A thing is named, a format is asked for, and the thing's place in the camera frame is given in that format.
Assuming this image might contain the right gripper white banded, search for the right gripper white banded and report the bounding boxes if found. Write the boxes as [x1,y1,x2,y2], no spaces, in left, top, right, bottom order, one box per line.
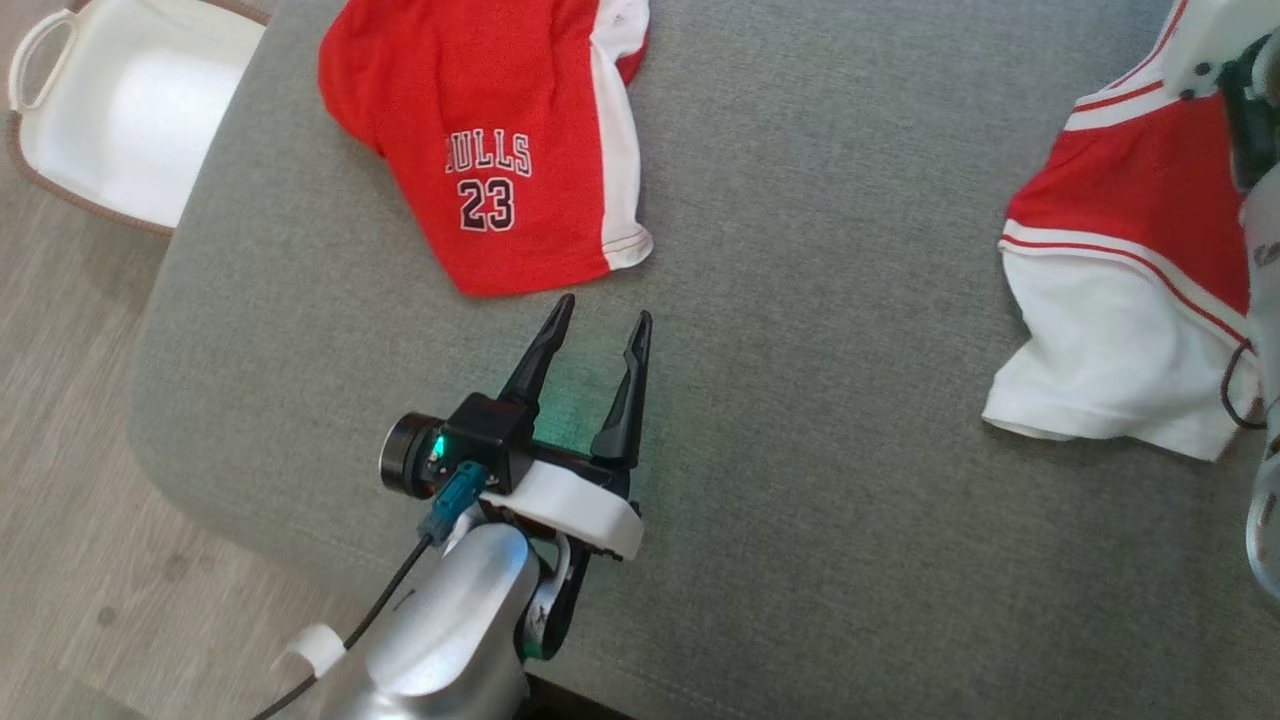
[1165,0,1280,191]

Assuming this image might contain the red Bulls 23 shorts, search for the red Bulls 23 shorts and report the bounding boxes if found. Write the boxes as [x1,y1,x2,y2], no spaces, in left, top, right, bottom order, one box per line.
[318,0,656,299]

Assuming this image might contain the red white basketball jersey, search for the red white basketball jersey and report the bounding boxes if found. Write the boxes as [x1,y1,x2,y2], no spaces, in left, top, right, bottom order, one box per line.
[982,0,1263,463]

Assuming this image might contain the white laundry basket brown rim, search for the white laundry basket brown rim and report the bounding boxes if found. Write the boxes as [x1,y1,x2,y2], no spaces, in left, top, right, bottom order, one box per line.
[5,0,273,238]

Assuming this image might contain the left gripper white banded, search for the left gripper white banded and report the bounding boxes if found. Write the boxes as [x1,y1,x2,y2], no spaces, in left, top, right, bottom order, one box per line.
[478,293,654,663]

